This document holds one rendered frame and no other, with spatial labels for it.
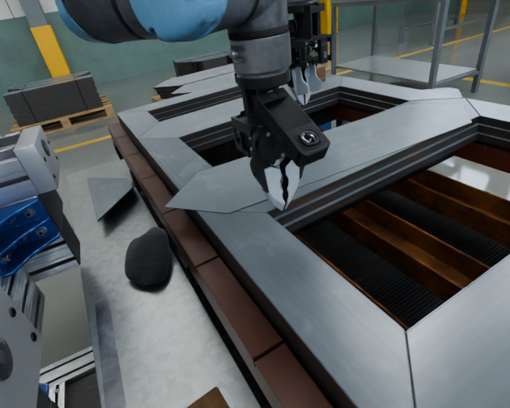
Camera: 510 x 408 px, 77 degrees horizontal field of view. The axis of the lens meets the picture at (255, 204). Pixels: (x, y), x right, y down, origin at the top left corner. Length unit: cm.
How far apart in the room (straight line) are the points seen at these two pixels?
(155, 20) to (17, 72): 734
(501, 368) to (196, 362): 41
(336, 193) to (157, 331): 41
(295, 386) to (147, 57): 745
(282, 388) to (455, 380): 16
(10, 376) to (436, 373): 35
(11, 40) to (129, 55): 194
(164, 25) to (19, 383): 31
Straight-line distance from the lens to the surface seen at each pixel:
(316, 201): 57
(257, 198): 55
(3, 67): 767
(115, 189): 106
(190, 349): 60
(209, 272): 50
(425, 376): 35
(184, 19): 31
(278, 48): 42
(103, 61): 756
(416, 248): 75
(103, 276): 81
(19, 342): 36
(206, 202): 57
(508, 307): 43
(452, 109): 92
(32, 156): 69
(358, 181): 62
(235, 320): 43
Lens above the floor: 116
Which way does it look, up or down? 33 degrees down
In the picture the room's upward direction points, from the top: 9 degrees counter-clockwise
